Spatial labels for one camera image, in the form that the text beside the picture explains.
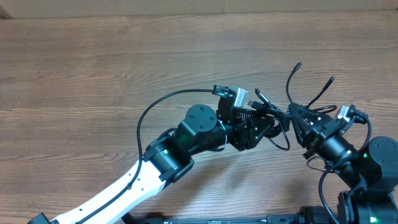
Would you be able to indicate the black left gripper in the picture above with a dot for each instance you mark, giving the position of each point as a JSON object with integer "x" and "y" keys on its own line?
{"x": 247, "y": 139}

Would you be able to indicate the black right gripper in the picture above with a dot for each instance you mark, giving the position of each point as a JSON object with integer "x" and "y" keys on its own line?
{"x": 318, "y": 130}

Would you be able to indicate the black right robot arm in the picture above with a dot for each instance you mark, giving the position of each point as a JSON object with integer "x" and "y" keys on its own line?
{"x": 370, "y": 172}

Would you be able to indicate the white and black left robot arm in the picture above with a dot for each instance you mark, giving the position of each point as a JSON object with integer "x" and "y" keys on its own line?
{"x": 165, "y": 161}

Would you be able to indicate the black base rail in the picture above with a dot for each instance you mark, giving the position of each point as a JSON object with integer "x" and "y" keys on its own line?
{"x": 306, "y": 215}

